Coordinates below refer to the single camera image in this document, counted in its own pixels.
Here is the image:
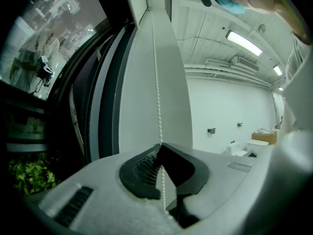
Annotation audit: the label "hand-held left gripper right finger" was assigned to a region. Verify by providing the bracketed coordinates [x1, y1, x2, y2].
[156, 130, 313, 235]

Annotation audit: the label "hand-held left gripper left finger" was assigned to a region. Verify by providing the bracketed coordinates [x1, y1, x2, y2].
[24, 143, 182, 235]

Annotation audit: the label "white bead pull chain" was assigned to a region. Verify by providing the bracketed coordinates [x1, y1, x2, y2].
[151, 8, 171, 216]

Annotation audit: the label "white toilet lids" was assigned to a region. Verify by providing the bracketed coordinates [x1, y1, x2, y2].
[246, 140, 269, 154]

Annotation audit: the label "white toilet with round lid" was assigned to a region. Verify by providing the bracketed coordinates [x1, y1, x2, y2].
[226, 142, 247, 157]

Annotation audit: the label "large brown cardboard box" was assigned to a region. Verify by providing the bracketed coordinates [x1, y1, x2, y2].
[251, 130, 278, 145]

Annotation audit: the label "green leafy plant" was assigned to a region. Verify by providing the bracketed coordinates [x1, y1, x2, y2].
[8, 153, 58, 195]

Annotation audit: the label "white ceiling pipes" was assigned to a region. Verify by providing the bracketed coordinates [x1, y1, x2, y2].
[184, 57, 272, 88]

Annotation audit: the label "white ceiling air conditioner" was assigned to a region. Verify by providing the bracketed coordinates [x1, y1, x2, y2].
[229, 56, 260, 72]

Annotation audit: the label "grey window stay bar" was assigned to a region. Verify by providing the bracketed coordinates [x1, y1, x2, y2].
[69, 84, 85, 156]

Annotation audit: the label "dark window frame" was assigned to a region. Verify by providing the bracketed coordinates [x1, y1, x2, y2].
[0, 0, 137, 161]

